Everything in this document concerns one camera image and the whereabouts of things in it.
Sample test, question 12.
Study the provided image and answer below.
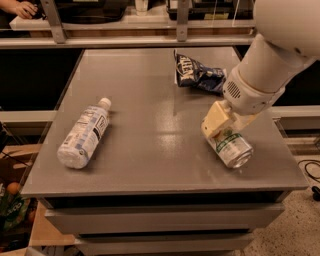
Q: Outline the black tray on shelf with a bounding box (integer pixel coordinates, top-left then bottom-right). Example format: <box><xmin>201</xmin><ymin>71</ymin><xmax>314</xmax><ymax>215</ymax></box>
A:
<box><xmin>165</xmin><ymin>0</ymin><xmax>256</xmax><ymax>21</ymax></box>

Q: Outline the orange fruit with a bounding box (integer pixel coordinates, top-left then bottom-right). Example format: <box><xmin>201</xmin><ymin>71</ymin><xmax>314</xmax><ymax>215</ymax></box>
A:
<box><xmin>7</xmin><ymin>182</ymin><xmax>20</xmax><ymax>195</ymax></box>

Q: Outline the green silver 7up can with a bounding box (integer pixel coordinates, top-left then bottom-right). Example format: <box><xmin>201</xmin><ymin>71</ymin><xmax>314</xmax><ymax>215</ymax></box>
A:
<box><xmin>207</xmin><ymin>128</ymin><xmax>253</xmax><ymax>168</ymax></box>

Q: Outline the grey drawer cabinet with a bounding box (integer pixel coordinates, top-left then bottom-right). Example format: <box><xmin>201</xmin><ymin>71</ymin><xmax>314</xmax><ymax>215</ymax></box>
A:
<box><xmin>38</xmin><ymin>191</ymin><xmax>288</xmax><ymax>256</ymax></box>

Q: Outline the black cable on floor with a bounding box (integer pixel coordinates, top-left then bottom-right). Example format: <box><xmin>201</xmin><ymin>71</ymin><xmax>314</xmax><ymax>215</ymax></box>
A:
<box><xmin>297</xmin><ymin>159</ymin><xmax>320</xmax><ymax>202</ymax></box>

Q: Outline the dark blue chip bag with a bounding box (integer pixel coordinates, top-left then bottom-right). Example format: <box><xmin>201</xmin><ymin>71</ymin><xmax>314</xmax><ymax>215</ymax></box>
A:
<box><xmin>174</xmin><ymin>51</ymin><xmax>227</xmax><ymax>96</ymax></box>

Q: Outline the person's hand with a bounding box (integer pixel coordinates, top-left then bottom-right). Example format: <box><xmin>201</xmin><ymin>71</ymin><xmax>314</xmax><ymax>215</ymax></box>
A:
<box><xmin>13</xmin><ymin>1</ymin><xmax>38</xmax><ymax>19</ymax></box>

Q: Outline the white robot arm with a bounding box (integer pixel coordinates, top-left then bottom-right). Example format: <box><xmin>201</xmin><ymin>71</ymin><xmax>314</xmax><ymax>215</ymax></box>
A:
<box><xmin>201</xmin><ymin>0</ymin><xmax>320</xmax><ymax>139</ymax></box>

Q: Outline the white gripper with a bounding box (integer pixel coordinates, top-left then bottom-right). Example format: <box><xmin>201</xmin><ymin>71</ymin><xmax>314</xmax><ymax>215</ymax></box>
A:
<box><xmin>201</xmin><ymin>66</ymin><xmax>285</xmax><ymax>138</ymax></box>

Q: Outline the clear plastic water bottle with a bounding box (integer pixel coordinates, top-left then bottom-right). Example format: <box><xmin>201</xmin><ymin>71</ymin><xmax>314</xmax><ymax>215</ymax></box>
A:
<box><xmin>57</xmin><ymin>98</ymin><xmax>111</xmax><ymax>169</ymax></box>

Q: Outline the green snack package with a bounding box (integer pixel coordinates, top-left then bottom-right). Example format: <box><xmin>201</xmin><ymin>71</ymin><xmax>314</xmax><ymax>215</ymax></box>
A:
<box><xmin>0</xmin><ymin>187</ymin><xmax>30</xmax><ymax>231</ymax></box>

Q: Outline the metal shelf bracket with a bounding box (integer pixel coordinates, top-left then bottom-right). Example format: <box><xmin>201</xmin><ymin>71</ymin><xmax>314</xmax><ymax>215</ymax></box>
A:
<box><xmin>176</xmin><ymin>0</ymin><xmax>189</xmax><ymax>42</ymax></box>
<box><xmin>40</xmin><ymin>0</ymin><xmax>66</xmax><ymax>44</ymax></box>

